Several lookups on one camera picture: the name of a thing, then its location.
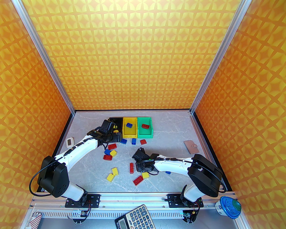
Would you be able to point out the red lego brick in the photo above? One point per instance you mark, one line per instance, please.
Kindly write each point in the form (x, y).
(108, 157)
(145, 126)
(112, 146)
(131, 168)
(138, 180)
(143, 141)

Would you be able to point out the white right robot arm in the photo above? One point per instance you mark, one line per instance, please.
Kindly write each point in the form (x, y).
(174, 166)

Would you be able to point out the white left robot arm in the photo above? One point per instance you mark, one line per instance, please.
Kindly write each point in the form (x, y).
(73, 154)

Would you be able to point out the yellow plastic storage bin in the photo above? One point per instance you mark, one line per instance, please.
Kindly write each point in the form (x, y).
(129, 134)

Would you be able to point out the black plastic storage bin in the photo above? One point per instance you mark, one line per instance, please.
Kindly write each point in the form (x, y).
(118, 120)

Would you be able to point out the green plastic storage bin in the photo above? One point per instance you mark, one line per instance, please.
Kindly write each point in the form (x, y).
(145, 135)

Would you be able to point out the white digital timer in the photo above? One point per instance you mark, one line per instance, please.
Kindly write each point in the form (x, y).
(70, 142)

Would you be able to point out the pink wallet case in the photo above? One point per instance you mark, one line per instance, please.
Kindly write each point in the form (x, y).
(191, 147)

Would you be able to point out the black desk calculator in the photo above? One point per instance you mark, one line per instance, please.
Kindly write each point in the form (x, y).
(136, 218)

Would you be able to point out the paper cup with blue lid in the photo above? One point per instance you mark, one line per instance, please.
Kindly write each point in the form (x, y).
(230, 208)

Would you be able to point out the red striped printed packet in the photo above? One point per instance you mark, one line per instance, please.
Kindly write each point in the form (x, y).
(35, 220)

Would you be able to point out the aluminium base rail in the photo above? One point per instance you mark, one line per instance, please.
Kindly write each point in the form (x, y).
(134, 199)

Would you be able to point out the aluminium frame post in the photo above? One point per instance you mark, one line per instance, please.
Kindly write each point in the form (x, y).
(220, 56)
(45, 59)

